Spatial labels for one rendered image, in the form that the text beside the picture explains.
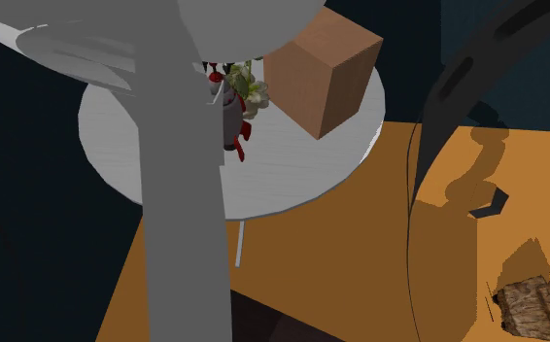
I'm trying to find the round white table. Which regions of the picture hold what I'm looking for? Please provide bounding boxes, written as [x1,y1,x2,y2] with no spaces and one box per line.
[77,56,387,269]

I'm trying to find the grey red toy rocket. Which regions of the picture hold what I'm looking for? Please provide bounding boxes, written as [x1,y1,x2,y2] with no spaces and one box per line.
[207,69,253,163]

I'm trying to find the white flowers with green leaves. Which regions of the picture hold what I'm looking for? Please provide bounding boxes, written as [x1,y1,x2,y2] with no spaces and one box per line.
[224,57,272,121]

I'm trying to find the orange rug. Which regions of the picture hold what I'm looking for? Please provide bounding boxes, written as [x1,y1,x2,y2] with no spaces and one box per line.
[95,120,550,342]

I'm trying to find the brown wooden robot stand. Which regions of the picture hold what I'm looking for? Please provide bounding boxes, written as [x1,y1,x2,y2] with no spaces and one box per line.
[262,6,385,141]

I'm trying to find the brown bark log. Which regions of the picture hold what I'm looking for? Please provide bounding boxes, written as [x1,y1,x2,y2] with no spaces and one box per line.
[491,274,550,342]

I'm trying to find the black curved frame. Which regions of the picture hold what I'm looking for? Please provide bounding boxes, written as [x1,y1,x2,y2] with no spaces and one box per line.
[405,0,550,342]

